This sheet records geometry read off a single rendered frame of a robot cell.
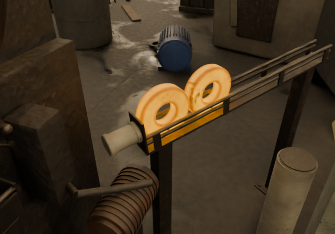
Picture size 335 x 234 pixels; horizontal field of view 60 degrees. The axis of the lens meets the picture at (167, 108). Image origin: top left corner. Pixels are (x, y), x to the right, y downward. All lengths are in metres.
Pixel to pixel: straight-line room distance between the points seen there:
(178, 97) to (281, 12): 2.15
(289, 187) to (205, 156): 0.79
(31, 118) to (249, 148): 1.38
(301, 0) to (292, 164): 1.98
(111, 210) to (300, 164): 0.57
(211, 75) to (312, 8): 2.03
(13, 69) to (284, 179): 0.80
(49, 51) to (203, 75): 0.40
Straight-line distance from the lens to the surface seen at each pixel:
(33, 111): 0.68
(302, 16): 2.80
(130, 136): 0.74
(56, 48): 0.79
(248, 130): 1.96
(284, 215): 1.10
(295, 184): 0.99
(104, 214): 0.78
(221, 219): 1.43
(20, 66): 0.72
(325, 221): 1.18
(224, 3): 3.01
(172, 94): 0.75
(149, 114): 0.74
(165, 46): 2.41
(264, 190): 1.58
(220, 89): 0.87
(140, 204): 0.83
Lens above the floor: 1.14
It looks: 33 degrees down
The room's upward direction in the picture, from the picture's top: straight up
